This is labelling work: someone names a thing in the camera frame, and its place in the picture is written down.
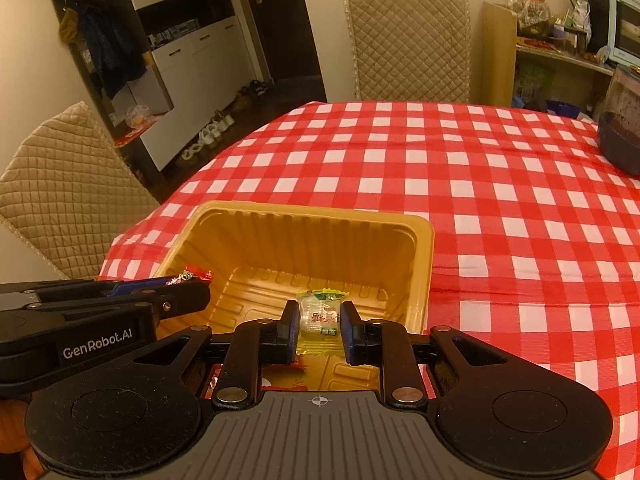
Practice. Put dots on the beige quilted chair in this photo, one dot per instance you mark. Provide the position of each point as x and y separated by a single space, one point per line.
65 185
410 45

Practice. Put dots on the jar with orange lid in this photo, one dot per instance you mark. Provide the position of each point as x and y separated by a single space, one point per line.
530 10

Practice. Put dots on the green white bag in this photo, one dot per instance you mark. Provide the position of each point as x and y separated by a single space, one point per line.
580 10

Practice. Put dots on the dark glass jar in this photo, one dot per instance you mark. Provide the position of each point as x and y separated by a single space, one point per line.
620 135

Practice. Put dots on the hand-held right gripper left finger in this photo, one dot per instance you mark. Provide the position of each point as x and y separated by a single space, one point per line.
290 332

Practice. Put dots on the row of shoes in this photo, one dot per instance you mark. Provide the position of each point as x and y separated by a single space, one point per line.
210 137

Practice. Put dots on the light blue toaster oven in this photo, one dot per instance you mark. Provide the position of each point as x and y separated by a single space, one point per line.
625 25

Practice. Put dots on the red checked tablecloth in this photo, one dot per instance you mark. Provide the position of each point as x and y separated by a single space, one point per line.
500 210

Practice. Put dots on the dark door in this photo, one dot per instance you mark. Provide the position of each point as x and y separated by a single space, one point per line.
280 20

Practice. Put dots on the yellow green candy packet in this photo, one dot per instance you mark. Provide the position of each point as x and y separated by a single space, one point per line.
320 320

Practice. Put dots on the small dark red candy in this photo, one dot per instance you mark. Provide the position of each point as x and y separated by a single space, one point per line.
197 275

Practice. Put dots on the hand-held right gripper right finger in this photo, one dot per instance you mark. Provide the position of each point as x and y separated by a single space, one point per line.
349 332

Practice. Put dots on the white cabinet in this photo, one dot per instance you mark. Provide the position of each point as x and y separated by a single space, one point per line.
190 55

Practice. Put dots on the hanging dark coat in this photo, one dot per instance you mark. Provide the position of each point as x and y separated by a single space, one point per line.
110 45

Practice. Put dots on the clear plastic bag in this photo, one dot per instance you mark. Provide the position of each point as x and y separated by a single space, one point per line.
137 116

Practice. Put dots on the orange plastic tray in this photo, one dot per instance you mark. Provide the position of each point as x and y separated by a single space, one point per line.
300 240

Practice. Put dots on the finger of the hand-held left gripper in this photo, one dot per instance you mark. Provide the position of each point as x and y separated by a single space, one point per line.
140 286
185 300

